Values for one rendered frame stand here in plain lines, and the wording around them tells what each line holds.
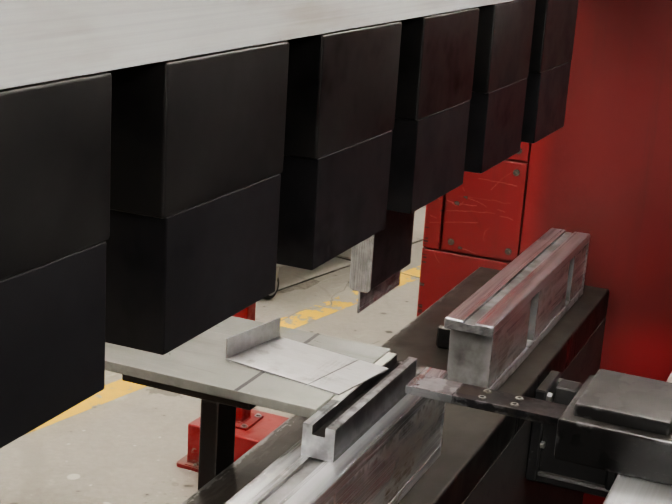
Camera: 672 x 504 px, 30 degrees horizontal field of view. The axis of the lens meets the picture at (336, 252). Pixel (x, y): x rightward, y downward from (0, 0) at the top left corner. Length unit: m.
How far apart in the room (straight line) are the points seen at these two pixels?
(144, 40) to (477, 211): 1.40
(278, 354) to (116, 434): 2.27
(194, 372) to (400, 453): 0.21
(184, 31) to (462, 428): 0.81
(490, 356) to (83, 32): 0.95
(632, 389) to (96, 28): 0.66
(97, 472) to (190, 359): 2.08
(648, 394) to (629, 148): 0.86
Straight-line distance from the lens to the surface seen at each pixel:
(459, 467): 1.31
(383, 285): 1.14
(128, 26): 0.63
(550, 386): 1.59
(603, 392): 1.10
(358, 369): 1.19
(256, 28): 0.75
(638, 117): 1.92
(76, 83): 0.60
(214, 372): 1.17
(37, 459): 3.34
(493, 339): 1.46
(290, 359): 1.20
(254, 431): 3.20
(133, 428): 3.50
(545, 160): 1.96
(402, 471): 1.22
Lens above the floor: 1.43
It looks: 16 degrees down
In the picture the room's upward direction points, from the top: 4 degrees clockwise
